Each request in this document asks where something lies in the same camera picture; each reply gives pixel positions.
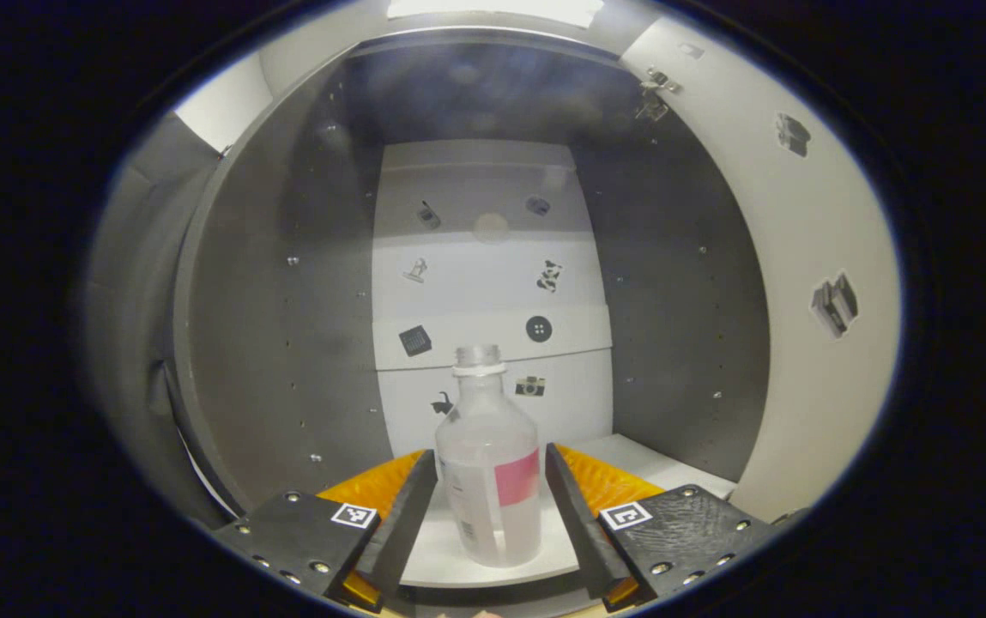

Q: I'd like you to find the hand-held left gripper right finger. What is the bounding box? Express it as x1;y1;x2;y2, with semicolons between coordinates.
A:
544;442;777;613

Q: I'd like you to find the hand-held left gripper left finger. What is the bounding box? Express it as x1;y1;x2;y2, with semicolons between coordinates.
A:
214;446;439;612

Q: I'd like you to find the clear plastic bottle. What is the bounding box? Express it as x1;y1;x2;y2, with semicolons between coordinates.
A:
434;344;542;568

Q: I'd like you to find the dark grey cabinet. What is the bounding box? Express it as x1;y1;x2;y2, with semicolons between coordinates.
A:
171;30;772;602

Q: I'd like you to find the grey cabinet door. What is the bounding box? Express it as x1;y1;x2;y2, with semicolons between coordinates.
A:
621;15;901;524

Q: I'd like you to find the metal door hinge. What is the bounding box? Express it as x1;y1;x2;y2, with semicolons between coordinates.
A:
634;69;682;121

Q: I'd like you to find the black backdrop cloth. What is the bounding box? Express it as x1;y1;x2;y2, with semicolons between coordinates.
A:
85;112;236;529

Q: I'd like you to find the long ceiling light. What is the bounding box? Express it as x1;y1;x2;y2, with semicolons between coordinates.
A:
385;0;605;29

